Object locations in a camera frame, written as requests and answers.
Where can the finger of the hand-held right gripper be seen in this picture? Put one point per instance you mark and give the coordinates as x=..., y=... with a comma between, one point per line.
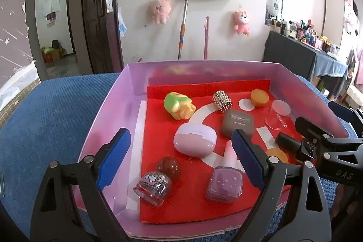
x=344, y=113
x=310, y=130

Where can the glitter bottle red ball cap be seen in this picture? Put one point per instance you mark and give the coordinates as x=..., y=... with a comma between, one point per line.
x=153, y=186

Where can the black nail polish bottle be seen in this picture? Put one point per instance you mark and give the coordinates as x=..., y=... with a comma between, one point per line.
x=307, y=150

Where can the brown eyeshadow case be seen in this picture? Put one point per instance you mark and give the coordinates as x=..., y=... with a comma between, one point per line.
x=236, y=123

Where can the metal mop pole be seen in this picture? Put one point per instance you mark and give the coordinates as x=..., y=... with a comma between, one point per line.
x=183, y=23

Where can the pink nail polish bottle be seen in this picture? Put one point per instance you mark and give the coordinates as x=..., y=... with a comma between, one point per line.
x=224, y=182

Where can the green yellow toy figure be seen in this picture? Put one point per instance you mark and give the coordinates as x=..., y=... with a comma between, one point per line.
x=175, y=103

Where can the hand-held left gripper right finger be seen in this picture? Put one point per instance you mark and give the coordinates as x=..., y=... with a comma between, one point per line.
x=249, y=157

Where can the row of cosmetic bottles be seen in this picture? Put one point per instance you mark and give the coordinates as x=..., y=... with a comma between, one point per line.
x=303, y=32

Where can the white cabinet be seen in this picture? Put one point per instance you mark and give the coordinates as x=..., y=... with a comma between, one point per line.
x=334, y=21

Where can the studded silver cylinder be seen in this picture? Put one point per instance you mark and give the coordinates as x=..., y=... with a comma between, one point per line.
x=222, y=101

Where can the small orange round jar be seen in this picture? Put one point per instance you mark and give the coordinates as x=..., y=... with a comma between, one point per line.
x=259, y=97

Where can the orange round soap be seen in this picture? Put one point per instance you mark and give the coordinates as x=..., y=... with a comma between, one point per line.
x=278, y=155

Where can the dark wooden door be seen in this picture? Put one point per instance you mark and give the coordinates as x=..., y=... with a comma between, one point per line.
x=96, y=18

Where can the pink oval case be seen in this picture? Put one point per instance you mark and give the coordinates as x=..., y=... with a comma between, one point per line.
x=194, y=140

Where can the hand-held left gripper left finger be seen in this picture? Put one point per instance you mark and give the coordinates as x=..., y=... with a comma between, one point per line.
x=113, y=157

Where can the wall notice sheet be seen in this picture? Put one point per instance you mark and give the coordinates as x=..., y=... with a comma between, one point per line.
x=51, y=6

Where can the pink stick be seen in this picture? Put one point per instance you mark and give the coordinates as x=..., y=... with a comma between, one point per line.
x=206, y=38

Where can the clear glass cup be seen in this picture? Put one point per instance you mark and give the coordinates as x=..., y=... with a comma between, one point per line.
x=276, y=117

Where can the dresser with blue cloth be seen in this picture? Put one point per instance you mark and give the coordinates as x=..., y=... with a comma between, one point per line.
x=289, y=57

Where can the purple cardboard box red liner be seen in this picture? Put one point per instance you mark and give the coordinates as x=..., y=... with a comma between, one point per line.
x=113, y=106

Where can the pink bear plush toy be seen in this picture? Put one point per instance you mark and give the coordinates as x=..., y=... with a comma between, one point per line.
x=159, y=11

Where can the pink plush toy white face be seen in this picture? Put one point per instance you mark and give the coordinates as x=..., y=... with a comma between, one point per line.
x=241, y=22

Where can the blue plastic bag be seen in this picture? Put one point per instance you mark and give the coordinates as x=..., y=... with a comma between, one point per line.
x=122, y=25

